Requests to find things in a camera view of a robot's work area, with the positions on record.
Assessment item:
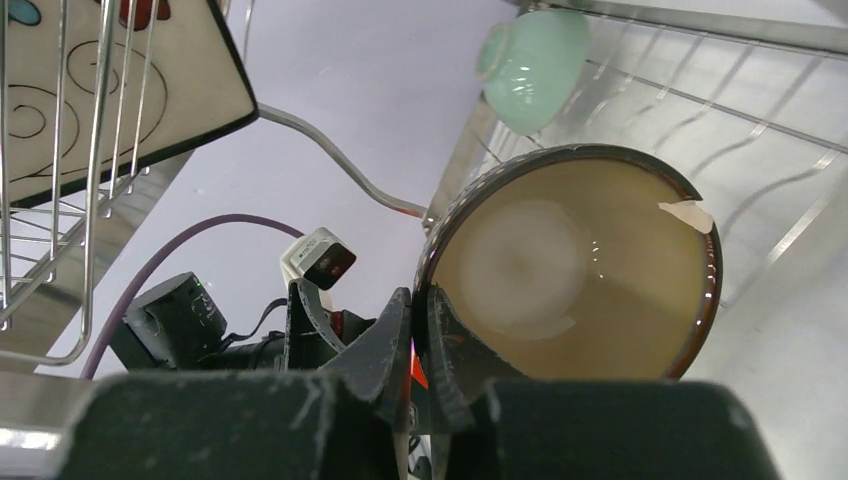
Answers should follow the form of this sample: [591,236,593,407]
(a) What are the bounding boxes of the mint green bowl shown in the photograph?
[475,9,590,135]

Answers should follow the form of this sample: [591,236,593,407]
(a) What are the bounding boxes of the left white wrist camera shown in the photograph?
[279,227,357,310]

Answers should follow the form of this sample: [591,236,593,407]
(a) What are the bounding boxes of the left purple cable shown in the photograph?
[79,213,306,380]

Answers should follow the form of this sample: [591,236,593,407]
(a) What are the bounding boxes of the stainless steel dish rack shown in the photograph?
[0,0,848,372]

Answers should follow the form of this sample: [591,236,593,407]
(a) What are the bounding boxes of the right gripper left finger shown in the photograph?
[56,288,411,479]

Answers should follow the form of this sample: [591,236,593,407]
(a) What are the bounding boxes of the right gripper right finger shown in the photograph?
[427,286,779,479]

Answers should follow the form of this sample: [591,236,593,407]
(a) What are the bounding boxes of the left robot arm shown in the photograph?
[109,272,374,371]

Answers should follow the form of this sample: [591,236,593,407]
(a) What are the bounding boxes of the brown patterned small bowl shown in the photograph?
[413,143,723,380]

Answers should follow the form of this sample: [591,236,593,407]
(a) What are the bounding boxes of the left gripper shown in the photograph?
[225,280,376,371]

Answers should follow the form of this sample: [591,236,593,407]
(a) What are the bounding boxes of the square flower pattern plate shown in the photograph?
[5,0,258,208]

